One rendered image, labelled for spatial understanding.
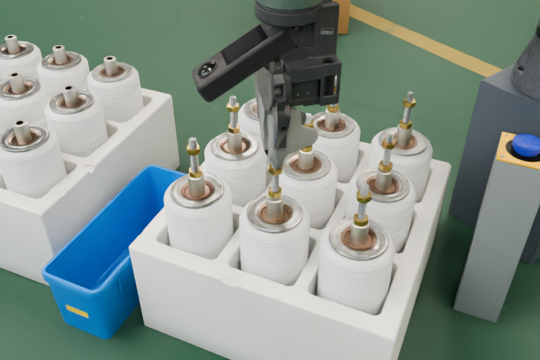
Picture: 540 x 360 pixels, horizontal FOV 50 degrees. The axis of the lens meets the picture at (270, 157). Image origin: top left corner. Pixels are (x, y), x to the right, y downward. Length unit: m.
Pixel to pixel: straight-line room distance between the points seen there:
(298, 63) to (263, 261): 0.28
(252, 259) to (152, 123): 0.45
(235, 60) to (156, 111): 0.55
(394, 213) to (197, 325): 0.34
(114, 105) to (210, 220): 0.40
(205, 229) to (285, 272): 0.12
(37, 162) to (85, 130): 0.12
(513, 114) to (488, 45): 0.89
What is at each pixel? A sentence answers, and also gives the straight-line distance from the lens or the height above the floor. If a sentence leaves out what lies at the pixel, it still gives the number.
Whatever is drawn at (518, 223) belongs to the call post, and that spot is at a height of 0.21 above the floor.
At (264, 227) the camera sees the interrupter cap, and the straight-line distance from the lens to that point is 0.77.
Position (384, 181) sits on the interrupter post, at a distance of 0.83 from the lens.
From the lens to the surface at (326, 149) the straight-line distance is 0.94.
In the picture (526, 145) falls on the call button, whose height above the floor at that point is 0.33.
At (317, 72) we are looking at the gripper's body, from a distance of 0.64.
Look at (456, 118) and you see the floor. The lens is 1.51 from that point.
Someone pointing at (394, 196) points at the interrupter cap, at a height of 0.25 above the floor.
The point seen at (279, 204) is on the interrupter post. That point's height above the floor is 0.28.
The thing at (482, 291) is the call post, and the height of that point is 0.06.
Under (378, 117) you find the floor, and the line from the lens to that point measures 1.47.
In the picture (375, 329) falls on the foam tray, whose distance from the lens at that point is 0.77.
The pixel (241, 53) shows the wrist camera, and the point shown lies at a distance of 0.63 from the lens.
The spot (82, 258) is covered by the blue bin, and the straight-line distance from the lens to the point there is 1.02.
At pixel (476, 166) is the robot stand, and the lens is 1.12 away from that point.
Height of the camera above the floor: 0.78
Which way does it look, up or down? 37 degrees down
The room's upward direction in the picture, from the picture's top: straight up
